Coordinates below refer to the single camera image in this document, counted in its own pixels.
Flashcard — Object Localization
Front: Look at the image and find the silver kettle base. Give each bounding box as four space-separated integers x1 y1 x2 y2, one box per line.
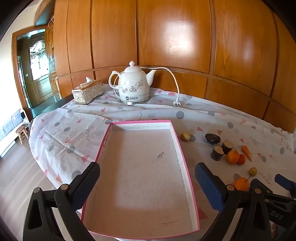
120 94 152 105

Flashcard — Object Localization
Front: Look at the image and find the small carrot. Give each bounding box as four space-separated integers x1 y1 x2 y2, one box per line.
238 145 252 162

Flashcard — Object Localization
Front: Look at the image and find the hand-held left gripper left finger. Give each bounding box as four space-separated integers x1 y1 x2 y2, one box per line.
22 161 101 241

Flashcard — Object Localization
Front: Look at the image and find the orange without stem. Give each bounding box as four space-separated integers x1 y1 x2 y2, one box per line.
226 150 240 165

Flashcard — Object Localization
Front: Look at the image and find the ornate silver tissue box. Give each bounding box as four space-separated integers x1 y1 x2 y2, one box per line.
72 76 104 105

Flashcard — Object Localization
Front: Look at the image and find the orange with long stem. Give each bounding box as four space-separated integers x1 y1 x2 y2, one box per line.
233 175 251 192

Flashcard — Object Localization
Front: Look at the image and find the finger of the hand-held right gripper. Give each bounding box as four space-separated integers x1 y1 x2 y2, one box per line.
251 178 274 194
275 174 296 199

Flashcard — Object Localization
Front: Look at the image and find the white grid-patterned furniture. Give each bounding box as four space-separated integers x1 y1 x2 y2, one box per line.
0 108 24 158

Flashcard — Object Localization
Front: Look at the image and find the white power cord with plug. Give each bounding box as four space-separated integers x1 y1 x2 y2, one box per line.
143 67 181 107

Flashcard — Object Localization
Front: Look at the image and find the dark purple passion fruit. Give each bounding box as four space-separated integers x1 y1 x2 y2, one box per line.
205 133 221 144

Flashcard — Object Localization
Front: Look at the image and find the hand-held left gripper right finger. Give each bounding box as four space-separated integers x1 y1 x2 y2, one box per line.
195 162 271 241

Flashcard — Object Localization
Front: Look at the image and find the white floral ceramic kettle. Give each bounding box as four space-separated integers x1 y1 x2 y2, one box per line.
109 61 157 102

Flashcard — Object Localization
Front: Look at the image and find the pink shallow cardboard box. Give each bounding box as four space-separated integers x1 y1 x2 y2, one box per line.
80 120 200 240

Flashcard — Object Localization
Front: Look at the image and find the white patterned tablecloth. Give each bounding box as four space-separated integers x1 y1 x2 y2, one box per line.
29 83 296 241

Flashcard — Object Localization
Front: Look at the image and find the small wooden stool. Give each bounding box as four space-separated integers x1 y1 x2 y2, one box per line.
16 124 29 145

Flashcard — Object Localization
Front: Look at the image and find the wooden door with glass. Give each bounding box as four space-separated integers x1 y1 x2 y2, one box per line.
27 40 57 109

